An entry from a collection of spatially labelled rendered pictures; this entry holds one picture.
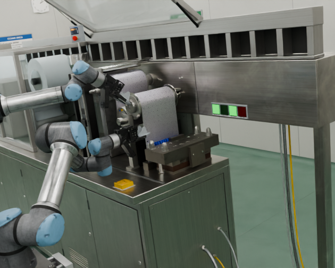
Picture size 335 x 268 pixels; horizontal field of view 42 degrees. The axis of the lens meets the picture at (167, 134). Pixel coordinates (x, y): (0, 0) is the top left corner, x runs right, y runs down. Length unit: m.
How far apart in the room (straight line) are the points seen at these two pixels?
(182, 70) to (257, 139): 2.98
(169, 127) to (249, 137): 3.06
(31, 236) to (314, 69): 1.30
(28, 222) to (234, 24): 1.30
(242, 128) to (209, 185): 3.15
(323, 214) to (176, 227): 0.74
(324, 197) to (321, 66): 0.68
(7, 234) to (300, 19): 1.44
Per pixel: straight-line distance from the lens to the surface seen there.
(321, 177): 2.25
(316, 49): 1.96
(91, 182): 2.35
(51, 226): 1.63
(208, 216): 2.40
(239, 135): 5.52
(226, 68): 2.24
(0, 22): 7.89
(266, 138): 5.26
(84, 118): 2.63
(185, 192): 2.24
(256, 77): 2.13
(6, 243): 1.73
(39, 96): 2.03
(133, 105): 2.30
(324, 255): 2.44
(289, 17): 1.99
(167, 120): 2.42
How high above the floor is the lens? 1.66
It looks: 14 degrees down
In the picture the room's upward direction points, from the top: 7 degrees counter-clockwise
